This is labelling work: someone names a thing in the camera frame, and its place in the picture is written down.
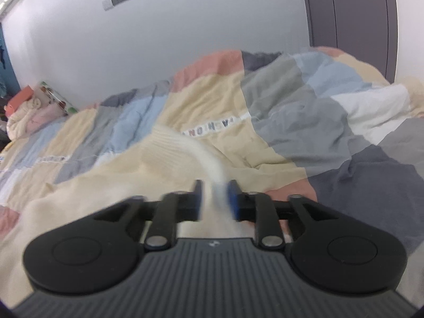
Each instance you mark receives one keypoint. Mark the grey door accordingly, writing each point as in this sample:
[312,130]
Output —
[351,13]

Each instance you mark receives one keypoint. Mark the pastel patchwork quilt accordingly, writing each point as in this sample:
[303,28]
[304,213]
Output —
[298,106]

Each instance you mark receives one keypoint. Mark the cream sweater with blue stripes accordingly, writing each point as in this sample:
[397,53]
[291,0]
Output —
[99,185]

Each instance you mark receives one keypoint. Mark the patterned pillow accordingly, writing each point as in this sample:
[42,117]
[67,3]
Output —
[58,97]

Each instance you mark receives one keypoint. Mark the blue curtain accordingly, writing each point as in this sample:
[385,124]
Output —
[6,66]

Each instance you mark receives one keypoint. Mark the orange box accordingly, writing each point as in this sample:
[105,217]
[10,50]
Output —
[20,101]

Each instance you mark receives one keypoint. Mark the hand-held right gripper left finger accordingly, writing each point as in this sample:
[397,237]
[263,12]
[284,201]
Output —
[198,202]

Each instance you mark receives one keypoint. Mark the cream duvet pile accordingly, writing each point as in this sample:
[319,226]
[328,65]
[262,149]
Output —
[21,122]

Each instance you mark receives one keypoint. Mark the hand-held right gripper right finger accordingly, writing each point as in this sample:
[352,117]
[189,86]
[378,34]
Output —
[232,202]

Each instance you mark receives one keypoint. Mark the pink blanket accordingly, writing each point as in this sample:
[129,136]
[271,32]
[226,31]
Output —
[49,117]

